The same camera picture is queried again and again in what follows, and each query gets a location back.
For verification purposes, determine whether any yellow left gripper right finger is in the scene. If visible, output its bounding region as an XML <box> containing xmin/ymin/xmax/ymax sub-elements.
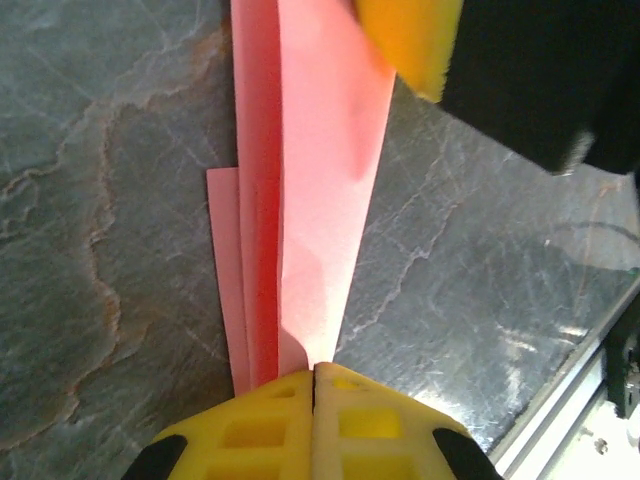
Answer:
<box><xmin>313</xmin><ymin>361</ymin><xmax>502</xmax><ymax>480</ymax></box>

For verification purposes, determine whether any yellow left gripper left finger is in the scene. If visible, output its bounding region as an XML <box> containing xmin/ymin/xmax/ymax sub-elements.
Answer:
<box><xmin>122</xmin><ymin>369</ymin><xmax>314</xmax><ymax>480</ymax></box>

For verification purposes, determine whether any pink paper sheet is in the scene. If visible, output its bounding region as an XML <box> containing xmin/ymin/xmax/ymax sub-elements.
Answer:
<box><xmin>205</xmin><ymin>0</ymin><xmax>399</xmax><ymax>396</ymax></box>

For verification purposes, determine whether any wide aluminium base rail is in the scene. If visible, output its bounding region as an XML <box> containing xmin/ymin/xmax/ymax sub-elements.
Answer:
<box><xmin>487</xmin><ymin>277</ymin><xmax>640</xmax><ymax>480</ymax></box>

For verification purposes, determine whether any thin black right gripper cable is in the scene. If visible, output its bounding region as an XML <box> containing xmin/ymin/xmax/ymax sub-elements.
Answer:
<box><xmin>544</xmin><ymin>219</ymin><xmax>640</xmax><ymax>267</ymax></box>

